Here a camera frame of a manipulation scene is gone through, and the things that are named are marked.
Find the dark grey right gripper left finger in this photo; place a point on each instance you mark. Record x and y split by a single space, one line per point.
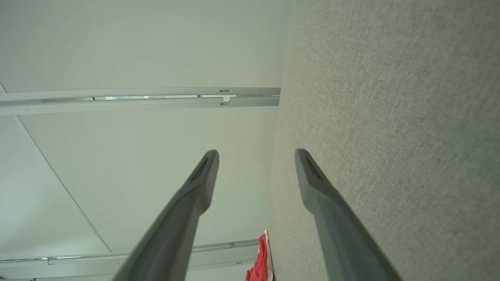
175 226

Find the grey fabric sofa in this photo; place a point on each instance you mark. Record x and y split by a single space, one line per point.
390 117

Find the red Bulls basketball jersey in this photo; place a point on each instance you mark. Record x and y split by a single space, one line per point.
258 265

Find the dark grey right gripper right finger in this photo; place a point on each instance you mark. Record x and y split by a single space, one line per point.
343 242

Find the grey metal partition post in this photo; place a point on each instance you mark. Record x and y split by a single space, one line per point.
218 257
117 105

